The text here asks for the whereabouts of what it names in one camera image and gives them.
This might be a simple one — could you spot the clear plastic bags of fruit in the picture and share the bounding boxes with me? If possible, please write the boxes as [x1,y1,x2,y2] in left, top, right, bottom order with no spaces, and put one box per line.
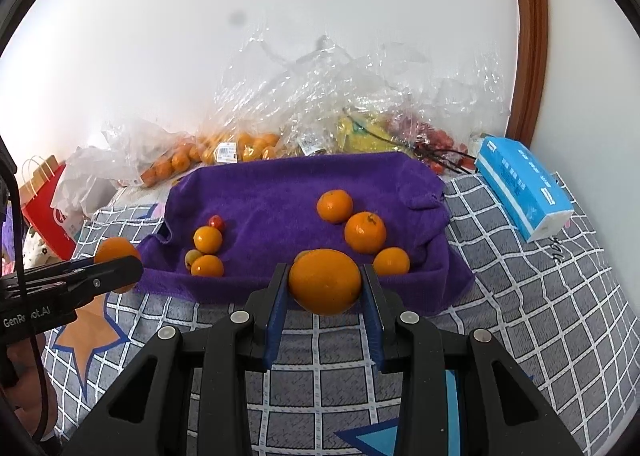
[207,28,508,167]

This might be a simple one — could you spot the clear bag of oranges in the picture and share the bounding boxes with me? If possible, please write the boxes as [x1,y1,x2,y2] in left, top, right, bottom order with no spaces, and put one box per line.
[100,117,201,189]
[195,128,283,167]

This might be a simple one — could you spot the brown wooden door frame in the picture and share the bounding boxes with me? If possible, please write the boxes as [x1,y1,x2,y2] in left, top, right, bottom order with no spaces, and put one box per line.
[505,0,548,139]

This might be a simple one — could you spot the pack of red tomatoes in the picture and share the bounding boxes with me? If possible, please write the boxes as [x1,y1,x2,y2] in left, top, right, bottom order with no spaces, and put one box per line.
[385,116,476,176]

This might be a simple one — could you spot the yellow fruit in clear wrap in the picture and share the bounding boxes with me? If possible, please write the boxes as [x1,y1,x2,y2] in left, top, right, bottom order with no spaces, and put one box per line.
[335,108,416,157]

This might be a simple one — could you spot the person's left hand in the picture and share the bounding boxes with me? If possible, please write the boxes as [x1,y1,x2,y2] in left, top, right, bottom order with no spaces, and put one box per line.
[7,333,56,442]

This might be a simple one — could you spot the purple cloth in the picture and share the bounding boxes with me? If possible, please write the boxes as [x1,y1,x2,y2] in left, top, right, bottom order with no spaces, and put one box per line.
[0,216,15,262]

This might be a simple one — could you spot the white plastic bag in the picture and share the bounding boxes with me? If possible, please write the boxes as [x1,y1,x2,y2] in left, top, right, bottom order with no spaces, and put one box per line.
[50,146,126,232]

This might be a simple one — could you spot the purple towel covered tray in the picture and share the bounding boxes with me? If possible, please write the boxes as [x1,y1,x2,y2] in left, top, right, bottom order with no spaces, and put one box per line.
[135,152,476,317]

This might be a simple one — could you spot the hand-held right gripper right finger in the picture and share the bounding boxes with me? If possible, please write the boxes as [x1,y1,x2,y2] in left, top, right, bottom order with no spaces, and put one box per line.
[360,263,586,456]

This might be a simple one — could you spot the red paper shopping bag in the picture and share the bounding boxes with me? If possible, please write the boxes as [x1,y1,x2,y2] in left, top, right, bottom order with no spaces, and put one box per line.
[20,156,83,259]

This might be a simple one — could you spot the grey checked star blanket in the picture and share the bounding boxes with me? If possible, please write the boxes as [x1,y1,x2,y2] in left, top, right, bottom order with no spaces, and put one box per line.
[42,171,623,456]

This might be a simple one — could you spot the mandarin orange with dark stem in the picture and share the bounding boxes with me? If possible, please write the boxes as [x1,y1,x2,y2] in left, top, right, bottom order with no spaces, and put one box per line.
[344,211,388,255]

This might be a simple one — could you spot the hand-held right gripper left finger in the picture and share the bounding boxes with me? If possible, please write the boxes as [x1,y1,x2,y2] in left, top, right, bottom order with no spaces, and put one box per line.
[62,263,291,456]

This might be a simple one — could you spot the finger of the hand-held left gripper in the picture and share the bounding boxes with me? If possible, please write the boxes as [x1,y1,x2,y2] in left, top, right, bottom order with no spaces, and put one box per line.
[22,256,143,313]
[22,260,98,282]

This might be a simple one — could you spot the white spotted cloth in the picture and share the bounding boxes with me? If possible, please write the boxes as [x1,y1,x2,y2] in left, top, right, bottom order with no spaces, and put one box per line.
[22,226,56,267]

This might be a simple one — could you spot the pale printed cloth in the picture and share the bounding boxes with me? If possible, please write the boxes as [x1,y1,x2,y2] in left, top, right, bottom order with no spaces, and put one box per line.
[112,186,176,209]

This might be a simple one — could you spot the blue tissue pack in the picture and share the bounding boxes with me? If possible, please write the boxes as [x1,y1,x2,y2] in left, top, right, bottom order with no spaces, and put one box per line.
[474,135,575,243]

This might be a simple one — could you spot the large orange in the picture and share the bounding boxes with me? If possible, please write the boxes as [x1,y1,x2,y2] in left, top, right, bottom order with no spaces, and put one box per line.
[288,248,363,316]

